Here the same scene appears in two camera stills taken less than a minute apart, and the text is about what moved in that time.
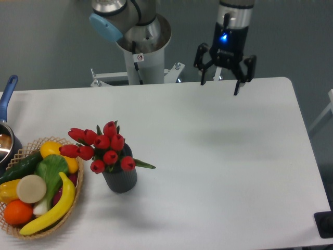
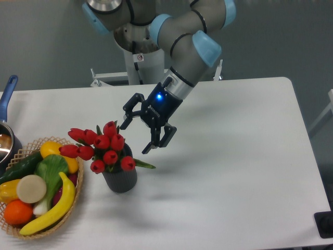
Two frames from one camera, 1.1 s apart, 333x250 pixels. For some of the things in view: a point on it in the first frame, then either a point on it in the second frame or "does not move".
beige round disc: [31, 189] does not move
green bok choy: [49, 168] does not move
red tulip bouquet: [105, 149] does not move
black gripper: [227, 50] → [158, 107]
